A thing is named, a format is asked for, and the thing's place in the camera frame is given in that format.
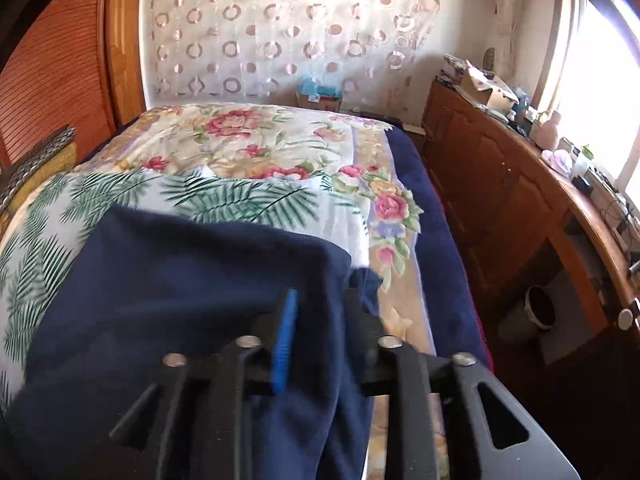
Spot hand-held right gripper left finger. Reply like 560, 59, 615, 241
70, 287, 301, 480

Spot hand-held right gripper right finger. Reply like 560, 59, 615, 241
344, 285, 582, 480

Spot navy printed t-shirt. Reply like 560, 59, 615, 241
10, 204, 386, 480

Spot navy blanket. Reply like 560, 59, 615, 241
386, 127, 495, 378

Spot grey waste bin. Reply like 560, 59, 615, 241
496, 284, 558, 345

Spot wooden cabinet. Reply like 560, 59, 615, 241
422, 80, 640, 333

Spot floral bedspread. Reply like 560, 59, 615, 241
77, 102, 451, 480

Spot box with blue top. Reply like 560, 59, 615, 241
294, 76, 347, 112

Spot pink white cloth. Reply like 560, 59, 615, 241
544, 148, 574, 177

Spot pink bottle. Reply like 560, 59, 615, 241
531, 109, 564, 150

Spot open cardboard box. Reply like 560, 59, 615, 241
459, 59, 517, 112

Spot brown geometric patterned cloth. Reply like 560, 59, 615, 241
0, 124, 80, 213

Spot circle patterned curtain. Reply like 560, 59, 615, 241
140, 0, 447, 110

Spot window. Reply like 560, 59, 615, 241
530, 0, 640, 197

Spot ribbed wooden wardrobe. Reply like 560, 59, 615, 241
0, 0, 147, 173

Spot sheer window curtain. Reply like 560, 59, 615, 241
492, 0, 528, 88

